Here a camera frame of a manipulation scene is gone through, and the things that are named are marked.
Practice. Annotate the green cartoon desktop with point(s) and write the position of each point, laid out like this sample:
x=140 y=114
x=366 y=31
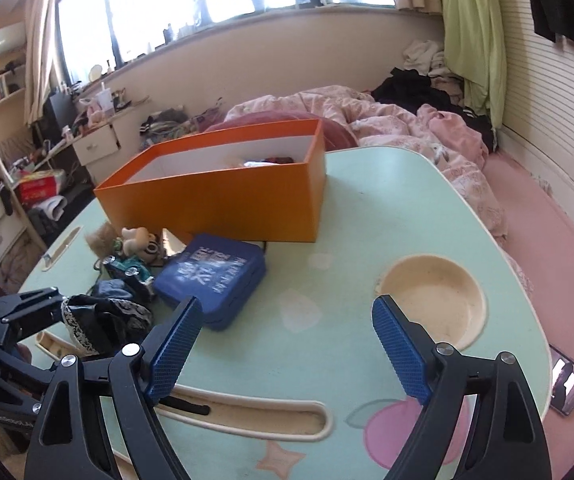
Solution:
x=317 y=280

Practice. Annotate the striped clothing pile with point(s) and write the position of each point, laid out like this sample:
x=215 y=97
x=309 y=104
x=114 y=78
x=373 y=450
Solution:
x=164 y=122

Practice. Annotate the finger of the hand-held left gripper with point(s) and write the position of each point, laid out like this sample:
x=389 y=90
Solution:
x=32 y=302
x=17 y=372

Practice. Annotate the smartphone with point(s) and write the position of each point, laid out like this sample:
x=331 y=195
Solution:
x=569 y=380

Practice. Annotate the pink fleece garment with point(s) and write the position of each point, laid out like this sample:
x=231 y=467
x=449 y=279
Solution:
x=452 y=132

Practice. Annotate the black clothes pile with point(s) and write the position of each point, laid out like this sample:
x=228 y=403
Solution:
x=407 y=87

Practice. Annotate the cartoon figurine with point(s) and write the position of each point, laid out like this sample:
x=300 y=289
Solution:
x=137 y=240

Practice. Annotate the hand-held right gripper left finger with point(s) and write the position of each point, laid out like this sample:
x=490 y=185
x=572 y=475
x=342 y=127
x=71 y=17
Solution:
x=174 y=355

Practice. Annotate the black monitor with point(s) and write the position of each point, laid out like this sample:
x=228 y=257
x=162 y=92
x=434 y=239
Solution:
x=59 y=110

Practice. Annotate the black patterned cloth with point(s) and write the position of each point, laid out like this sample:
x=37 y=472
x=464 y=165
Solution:
x=112 y=320

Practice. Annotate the teal toy car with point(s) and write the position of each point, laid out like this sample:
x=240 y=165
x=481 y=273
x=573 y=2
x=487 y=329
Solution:
x=132 y=270

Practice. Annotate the pink floral blanket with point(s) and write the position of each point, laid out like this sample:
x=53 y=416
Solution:
x=367 y=110

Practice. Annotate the green curtain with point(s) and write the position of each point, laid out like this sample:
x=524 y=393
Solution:
x=472 y=35

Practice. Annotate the white clothes pile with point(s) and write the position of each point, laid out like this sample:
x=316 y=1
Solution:
x=422 y=52

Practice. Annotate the white louvered closet door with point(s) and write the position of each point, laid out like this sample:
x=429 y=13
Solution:
x=542 y=95

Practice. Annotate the white wall shelf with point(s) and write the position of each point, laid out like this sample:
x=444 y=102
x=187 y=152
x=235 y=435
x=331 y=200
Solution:
x=2 y=92

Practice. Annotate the maroon pillow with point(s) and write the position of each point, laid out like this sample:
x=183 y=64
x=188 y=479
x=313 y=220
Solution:
x=339 y=135

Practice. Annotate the red white tissue pack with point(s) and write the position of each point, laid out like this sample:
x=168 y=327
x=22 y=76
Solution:
x=39 y=187

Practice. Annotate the pink plush toy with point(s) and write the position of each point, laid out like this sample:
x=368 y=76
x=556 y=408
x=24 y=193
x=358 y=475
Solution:
x=94 y=116

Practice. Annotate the blue tin box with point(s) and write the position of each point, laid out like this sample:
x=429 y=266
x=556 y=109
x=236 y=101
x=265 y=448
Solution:
x=207 y=270

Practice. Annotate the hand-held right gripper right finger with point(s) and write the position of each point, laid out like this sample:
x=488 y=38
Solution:
x=399 y=355

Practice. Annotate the blue cloth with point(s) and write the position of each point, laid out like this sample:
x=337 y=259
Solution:
x=109 y=290

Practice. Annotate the black pen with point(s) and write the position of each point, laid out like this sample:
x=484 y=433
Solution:
x=192 y=406

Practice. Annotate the plastic cup with straw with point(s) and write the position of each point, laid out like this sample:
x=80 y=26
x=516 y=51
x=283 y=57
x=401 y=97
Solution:
x=105 y=102

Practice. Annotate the brown fuzzy plush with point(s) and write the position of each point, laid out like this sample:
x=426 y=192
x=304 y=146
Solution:
x=99 y=240

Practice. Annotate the orange cardboard box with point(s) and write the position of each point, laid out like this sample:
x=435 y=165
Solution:
x=217 y=205

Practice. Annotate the white drawer cabinet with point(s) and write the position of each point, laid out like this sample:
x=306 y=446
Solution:
x=97 y=145

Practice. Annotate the beige curtain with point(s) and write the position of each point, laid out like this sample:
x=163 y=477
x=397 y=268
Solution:
x=39 y=45

